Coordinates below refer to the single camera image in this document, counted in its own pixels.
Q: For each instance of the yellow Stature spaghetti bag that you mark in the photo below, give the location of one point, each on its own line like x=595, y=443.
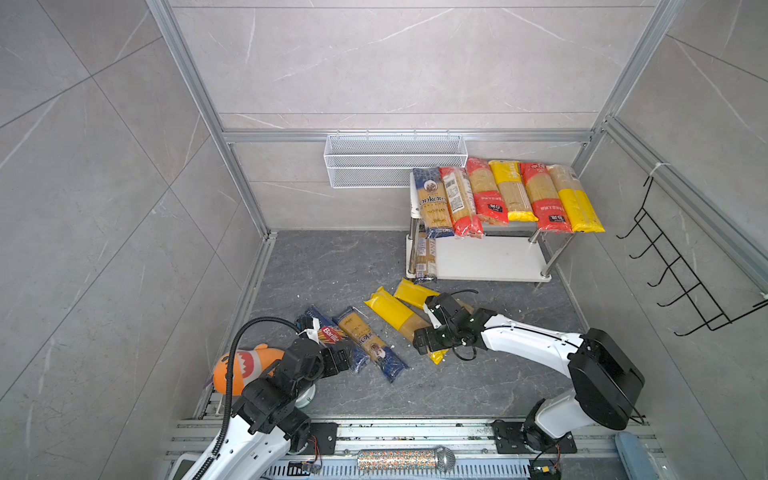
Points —
x=510, y=185

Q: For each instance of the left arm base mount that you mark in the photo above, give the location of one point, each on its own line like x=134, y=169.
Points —
x=321, y=437

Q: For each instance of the red white label spaghetti bag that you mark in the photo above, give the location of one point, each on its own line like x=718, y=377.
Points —
x=465, y=220

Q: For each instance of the yellow end spaghetti bag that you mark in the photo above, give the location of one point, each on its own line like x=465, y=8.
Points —
x=382, y=303
x=409, y=294

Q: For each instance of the yellow clear spaghetti bag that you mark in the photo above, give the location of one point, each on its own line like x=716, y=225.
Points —
x=577, y=205

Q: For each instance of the white alarm clock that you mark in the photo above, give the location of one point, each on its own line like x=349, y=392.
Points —
x=304, y=399

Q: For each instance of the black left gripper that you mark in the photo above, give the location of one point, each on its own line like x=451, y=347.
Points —
x=333, y=365

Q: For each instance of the white wire mesh basket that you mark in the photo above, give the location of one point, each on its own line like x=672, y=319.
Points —
x=371, y=160

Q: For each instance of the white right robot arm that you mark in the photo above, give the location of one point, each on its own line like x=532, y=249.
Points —
x=605, y=383

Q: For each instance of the white two-tier shelf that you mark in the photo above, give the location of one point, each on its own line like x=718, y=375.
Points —
x=497, y=258

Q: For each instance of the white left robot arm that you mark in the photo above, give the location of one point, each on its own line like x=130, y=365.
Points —
x=265, y=422

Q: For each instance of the blue Barilla spaghetti box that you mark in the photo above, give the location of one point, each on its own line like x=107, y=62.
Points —
x=336, y=339

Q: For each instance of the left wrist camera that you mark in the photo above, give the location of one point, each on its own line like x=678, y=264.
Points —
x=309, y=328

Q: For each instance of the orange plush toy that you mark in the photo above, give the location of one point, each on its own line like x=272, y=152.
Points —
x=248, y=366

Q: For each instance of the red end long spaghetti bag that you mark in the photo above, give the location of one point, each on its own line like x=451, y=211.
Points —
x=488, y=200

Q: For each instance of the light blue object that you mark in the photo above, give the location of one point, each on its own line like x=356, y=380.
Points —
x=635, y=459

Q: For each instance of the blue yellow Ankara spaghetti bag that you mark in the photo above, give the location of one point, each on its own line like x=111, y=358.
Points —
x=432, y=202

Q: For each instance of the red horizontal spaghetti bag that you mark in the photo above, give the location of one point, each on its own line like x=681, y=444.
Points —
x=544, y=198

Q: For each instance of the black wire hook rack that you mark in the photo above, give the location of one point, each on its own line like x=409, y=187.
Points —
x=709, y=313

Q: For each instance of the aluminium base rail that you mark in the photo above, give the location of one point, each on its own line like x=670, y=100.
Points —
x=471, y=441

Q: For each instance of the blue clear spaghetti bag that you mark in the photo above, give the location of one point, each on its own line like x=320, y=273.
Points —
x=390, y=364

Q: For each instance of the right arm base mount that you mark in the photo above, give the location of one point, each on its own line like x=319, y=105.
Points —
x=517, y=437

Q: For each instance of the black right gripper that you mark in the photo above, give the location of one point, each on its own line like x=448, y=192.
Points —
x=428, y=333

